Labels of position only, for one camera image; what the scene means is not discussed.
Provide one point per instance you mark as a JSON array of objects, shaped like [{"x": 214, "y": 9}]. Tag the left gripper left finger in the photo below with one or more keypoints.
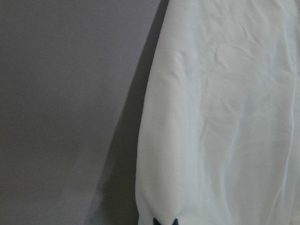
[{"x": 156, "y": 222}]

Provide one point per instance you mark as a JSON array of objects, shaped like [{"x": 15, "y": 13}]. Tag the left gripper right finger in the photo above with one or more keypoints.
[{"x": 175, "y": 222}]

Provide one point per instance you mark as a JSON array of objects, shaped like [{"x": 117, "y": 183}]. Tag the beige long sleeve printed shirt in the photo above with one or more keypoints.
[{"x": 219, "y": 140}]

